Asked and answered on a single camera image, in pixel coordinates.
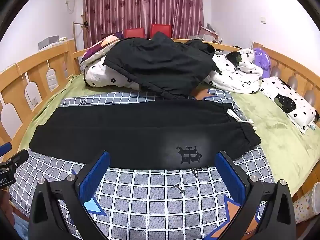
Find blue jeans leg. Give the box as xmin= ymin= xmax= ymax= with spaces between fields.
xmin=14 ymin=217 xmax=29 ymax=240

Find white floral quilt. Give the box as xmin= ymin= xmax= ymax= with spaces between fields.
xmin=84 ymin=48 xmax=264 ymax=94

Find grey box on shelf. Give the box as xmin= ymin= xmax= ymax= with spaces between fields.
xmin=38 ymin=35 xmax=59 ymax=52

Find right red chair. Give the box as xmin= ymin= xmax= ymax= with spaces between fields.
xmin=150 ymin=23 xmax=171 ymax=38

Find wooden bed frame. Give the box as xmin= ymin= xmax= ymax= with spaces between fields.
xmin=0 ymin=37 xmax=320 ymax=198

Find grey checked bed sheet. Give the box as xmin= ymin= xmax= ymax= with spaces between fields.
xmin=9 ymin=92 xmax=274 ymax=239

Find star pattern bin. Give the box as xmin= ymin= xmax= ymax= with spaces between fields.
xmin=293 ymin=190 xmax=319 ymax=224

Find purple plush toy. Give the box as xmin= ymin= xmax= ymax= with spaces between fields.
xmin=253 ymin=48 xmax=271 ymax=79

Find wooden coat rack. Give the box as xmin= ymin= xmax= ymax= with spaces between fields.
xmin=72 ymin=11 xmax=89 ymax=50

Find black sweatpants with white stripe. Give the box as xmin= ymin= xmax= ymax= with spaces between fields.
xmin=29 ymin=99 xmax=261 ymax=170

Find red chair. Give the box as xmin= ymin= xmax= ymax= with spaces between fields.
xmin=150 ymin=23 xmax=171 ymax=38
xmin=124 ymin=28 xmax=145 ymax=38

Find white floral pillow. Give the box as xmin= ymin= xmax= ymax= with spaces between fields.
xmin=260 ymin=76 xmax=317 ymax=134

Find green blanket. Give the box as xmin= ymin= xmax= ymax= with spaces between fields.
xmin=19 ymin=75 xmax=319 ymax=194

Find purple patterned pillow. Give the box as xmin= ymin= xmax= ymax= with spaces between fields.
xmin=80 ymin=33 xmax=124 ymax=67

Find black padded jacket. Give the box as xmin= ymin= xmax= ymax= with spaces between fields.
xmin=104 ymin=32 xmax=218 ymax=99

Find left red chair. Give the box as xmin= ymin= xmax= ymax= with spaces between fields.
xmin=124 ymin=28 xmax=145 ymax=38

